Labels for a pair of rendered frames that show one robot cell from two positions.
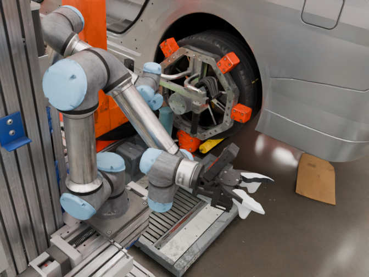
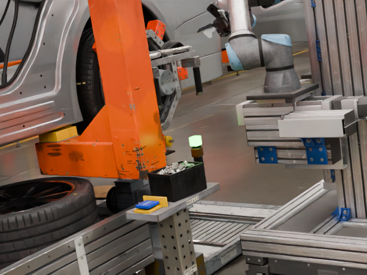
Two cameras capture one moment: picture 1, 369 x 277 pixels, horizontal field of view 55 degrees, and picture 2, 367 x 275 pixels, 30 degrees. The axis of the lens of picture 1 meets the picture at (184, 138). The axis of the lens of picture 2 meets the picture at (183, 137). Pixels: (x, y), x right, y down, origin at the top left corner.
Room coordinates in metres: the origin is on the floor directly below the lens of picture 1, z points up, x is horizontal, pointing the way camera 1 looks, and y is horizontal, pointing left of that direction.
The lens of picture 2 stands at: (1.42, 3.51, 1.22)
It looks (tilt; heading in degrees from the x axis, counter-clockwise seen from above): 11 degrees down; 275
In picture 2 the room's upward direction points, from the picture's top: 9 degrees counter-clockwise
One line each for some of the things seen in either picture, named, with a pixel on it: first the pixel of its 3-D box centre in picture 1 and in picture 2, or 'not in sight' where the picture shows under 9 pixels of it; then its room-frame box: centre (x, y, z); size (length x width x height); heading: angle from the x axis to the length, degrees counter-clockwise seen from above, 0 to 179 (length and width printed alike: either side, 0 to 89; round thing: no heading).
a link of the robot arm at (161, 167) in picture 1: (162, 165); not in sight; (0.76, 0.05, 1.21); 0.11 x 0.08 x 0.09; 71
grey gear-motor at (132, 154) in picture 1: (144, 157); (135, 212); (2.00, 0.27, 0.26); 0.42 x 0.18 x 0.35; 146
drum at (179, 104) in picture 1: (188, 98); (152, 83); (1.85, 0.00, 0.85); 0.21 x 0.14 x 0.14; 146
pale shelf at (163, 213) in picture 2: not in sight; (175, 200); (1.74, 0.77, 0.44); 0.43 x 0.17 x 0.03; 56
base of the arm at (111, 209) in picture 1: (109, 195); not in sight; (0.97, 0.26, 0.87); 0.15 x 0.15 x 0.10
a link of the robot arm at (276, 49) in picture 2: not in sight; (275, 49); (1.25, 0.67, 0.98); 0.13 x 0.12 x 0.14; 177
